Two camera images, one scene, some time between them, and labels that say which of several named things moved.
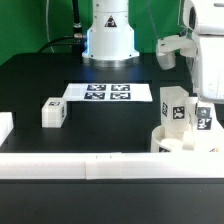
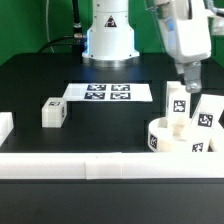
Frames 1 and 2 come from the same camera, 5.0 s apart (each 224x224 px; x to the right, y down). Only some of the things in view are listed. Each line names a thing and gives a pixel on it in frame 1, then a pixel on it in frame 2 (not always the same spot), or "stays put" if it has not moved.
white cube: (54, 112) stays put
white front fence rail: (111, 165) stays put
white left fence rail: (6, 125) stays put
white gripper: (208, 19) → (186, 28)
